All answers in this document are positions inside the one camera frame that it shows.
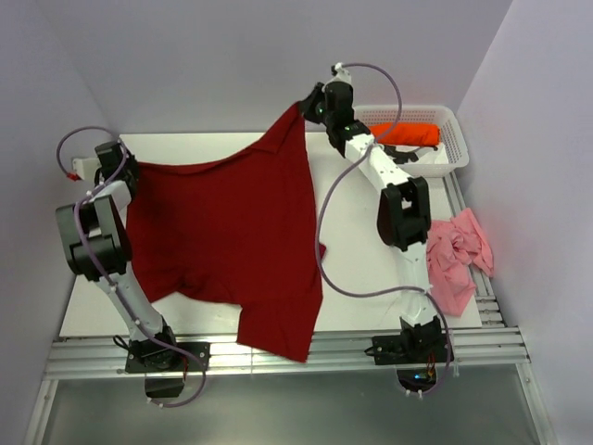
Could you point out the white black printed t shirt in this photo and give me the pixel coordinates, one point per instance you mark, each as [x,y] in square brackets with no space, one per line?
[422,155]

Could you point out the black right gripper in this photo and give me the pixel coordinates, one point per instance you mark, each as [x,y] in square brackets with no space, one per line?
[308,104]

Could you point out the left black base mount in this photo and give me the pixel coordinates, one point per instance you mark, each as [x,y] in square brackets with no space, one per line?
[165,370]

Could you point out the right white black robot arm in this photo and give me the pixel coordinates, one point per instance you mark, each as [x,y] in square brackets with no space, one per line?
[404,215]

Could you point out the aluminium rail frame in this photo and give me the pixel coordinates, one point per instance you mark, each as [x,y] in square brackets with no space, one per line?
[339,396]

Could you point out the dark red t shirt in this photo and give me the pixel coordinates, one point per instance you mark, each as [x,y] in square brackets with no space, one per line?
[238,231]

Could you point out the white plastic basket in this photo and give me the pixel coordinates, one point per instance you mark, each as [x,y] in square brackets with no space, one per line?
[450,134]

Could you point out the pink t shirt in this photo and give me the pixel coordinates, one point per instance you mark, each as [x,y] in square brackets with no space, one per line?
[452,247]

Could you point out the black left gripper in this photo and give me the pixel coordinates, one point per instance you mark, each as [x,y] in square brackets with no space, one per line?
[131,161]

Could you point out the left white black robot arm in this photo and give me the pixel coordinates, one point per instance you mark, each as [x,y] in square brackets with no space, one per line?
[97,247]

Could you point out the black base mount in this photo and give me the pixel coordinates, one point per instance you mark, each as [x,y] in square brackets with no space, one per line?
[415,351]
[165,370]

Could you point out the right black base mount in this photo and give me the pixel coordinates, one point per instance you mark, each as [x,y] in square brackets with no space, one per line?
[415,351]

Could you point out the rolled orange t shirt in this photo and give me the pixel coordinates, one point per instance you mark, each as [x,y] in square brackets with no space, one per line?
[407,134]

